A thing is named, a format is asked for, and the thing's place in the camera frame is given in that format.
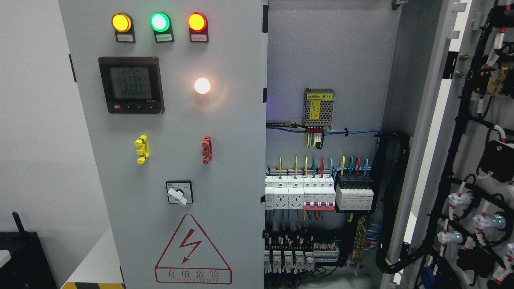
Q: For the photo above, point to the brass terminal bar right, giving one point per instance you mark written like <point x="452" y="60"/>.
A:
<point x="360" y="239"/>

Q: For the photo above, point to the grey cabinet door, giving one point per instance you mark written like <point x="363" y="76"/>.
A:
<point x="452" y="225"/>
<point x="231" y="54"/>

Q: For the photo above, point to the red handled circuit breaker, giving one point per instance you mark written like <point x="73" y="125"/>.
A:
<point x="319" y="194"/>

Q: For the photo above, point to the red indicator lamp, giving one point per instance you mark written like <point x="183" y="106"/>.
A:
<point x="197" y="22"/>

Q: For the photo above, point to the yellow indicator lamp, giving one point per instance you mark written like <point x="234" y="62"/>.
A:
<point x="121" y="22"/>

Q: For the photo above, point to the black box with antenna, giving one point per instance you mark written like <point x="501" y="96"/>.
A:
<point x="26" y="266"/>

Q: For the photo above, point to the metal mesh power supply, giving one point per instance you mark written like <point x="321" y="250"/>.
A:
<point x="318" y="107"/>

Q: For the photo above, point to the black relay terminal row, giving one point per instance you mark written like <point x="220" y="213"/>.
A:
<point x="298" y="251"/>

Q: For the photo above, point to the white socket breaker row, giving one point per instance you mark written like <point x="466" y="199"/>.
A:
<point x="284" y="192"/>

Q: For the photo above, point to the black digital power meter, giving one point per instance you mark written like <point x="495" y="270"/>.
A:
<point x="132" y="85"/>

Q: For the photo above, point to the black white surge protector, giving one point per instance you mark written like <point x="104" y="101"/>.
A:
<point x="354" y="194"/>

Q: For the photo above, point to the white glowing indicator lamp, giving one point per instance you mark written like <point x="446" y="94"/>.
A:
<point x="202" y="86"/>

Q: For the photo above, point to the green indicator lamp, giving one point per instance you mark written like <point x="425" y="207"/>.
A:
<point x="160" y="22"/>

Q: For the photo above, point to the yellow terminal connector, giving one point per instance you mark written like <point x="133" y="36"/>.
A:
<point x="142" y="149"/>

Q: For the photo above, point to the white rotary selector switch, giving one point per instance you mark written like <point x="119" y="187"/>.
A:
<point x="179" y="192"/>

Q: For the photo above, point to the red electric warning sticker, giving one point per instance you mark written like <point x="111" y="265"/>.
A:
<point x="191" y="257"/>

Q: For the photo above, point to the red terminal connector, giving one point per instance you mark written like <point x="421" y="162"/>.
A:
<point x="207" y="149"/>

